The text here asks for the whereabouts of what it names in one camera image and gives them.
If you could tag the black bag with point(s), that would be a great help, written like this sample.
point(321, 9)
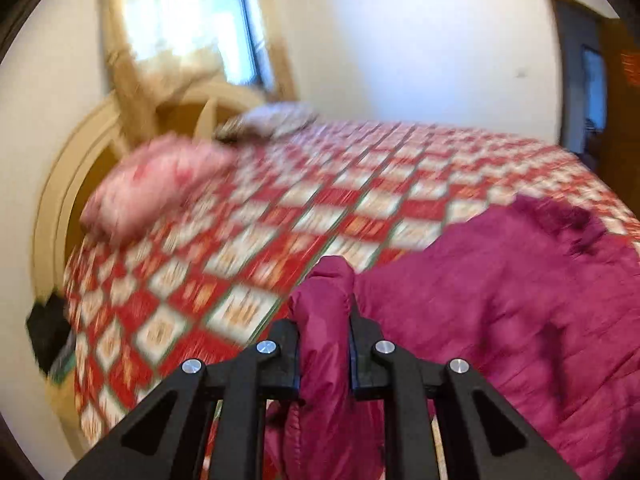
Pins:
point(47, 332)

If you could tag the beige curtain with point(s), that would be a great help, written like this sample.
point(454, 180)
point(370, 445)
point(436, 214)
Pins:
point(165, 35)

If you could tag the red door decoration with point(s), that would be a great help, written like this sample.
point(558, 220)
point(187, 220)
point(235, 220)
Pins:
point(631, 67)

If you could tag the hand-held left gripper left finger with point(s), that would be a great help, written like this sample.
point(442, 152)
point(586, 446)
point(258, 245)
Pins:
point(286, 360)

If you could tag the magenta puffer jacket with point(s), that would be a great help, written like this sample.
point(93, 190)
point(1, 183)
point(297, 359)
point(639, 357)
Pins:
point(475, 320)

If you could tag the brown wooden door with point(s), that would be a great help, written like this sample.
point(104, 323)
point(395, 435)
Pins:
point(620, 105)

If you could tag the red patterned bed quilt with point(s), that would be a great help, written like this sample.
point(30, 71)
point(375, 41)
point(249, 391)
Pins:
point(300, 210)

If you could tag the cream wooden headboard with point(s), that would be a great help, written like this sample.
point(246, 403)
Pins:
point(95, 160)

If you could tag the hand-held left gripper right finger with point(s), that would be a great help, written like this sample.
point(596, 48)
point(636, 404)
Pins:
point(361, 360)

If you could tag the window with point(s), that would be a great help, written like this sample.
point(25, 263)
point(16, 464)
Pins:
point(240, 35)

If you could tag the grey checked pillow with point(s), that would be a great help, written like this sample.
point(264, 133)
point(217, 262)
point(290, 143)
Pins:
point(267, 121)

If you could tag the pink floral pillow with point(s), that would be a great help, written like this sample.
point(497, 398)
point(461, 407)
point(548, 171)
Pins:
point(150, 185)

